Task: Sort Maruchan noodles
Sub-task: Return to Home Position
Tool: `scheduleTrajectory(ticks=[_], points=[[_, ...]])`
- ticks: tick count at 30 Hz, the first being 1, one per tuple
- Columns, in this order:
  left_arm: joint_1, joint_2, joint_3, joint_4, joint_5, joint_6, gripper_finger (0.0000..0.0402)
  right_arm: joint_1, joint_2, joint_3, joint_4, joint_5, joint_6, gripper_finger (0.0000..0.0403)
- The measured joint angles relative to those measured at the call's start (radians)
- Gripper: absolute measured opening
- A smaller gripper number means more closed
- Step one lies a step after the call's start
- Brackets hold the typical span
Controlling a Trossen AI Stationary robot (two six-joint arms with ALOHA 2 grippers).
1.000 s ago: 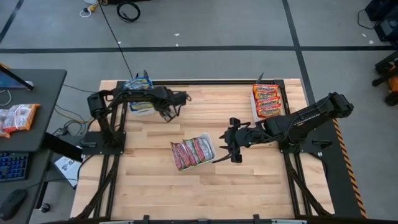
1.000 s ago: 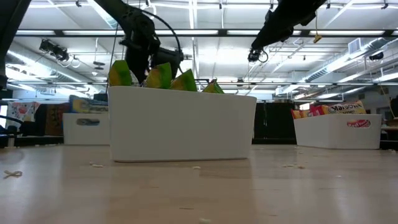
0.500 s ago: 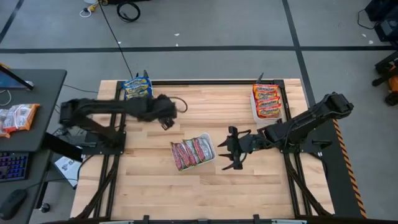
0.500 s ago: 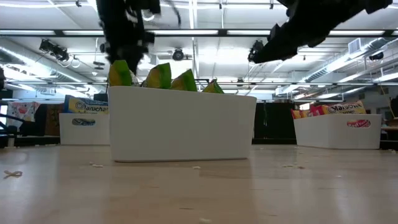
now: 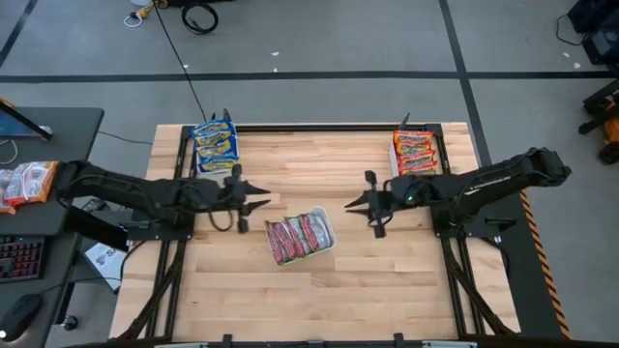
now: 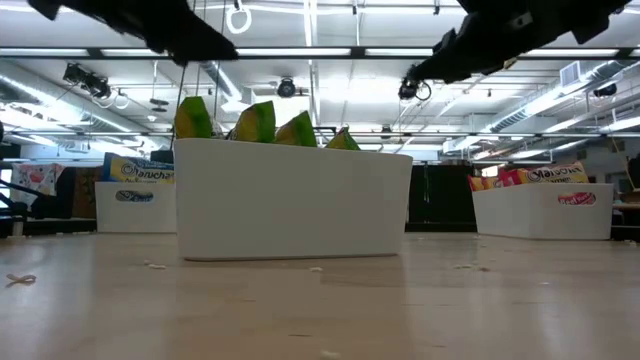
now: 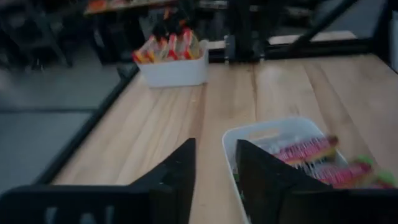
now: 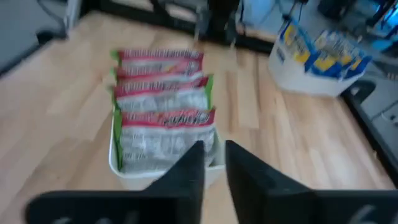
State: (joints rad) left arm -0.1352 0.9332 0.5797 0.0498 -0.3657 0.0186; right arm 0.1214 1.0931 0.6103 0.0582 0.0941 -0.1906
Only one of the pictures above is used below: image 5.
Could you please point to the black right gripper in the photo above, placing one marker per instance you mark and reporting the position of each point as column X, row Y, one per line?
column 406, row 195

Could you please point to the black caster wheel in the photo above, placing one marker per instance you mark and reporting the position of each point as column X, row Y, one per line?
column 70, row 323

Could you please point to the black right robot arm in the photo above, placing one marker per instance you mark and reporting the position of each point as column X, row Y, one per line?
column 483, row 186

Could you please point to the black floor platform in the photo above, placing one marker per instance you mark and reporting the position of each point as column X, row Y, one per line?
column 522, row 290

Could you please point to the black and orange chair base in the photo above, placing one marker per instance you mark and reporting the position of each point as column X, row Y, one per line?
column 604, row 104

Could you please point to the white plastic bin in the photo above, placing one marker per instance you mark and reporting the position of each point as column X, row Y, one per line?
column 215, row 175
column 321, row 211
column 392, row 162

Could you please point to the black desk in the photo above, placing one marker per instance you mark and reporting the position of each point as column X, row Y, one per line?
column 72, row 130

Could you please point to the black aluminium table frame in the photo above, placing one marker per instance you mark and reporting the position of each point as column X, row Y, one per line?
column 338, row 128

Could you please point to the black computer mouse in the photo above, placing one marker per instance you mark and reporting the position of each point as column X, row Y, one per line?
column 19, row 314

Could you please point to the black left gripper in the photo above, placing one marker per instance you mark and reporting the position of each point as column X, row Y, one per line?
column 227, row 195

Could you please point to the yellow black hazard strip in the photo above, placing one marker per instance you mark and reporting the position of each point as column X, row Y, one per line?
column 541, row 261

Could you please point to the laptop screen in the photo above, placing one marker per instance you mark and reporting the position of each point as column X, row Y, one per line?
column 14, row 126

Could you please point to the black equipment case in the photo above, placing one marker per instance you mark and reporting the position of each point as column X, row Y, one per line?
column 599, row 43

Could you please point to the white printed paper sheet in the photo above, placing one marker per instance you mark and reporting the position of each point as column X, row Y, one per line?
column 104, row 261

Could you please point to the lime chili shrimp ramen pack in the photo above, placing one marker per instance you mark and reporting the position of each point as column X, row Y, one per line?
column 301, row 234
column 319, row 231
column 289, row 239
column 273, row 244

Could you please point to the backlit black keyboard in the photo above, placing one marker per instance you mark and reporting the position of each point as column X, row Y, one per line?
column 21, row 258

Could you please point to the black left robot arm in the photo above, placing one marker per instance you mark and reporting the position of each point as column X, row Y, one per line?
column 121, row 191

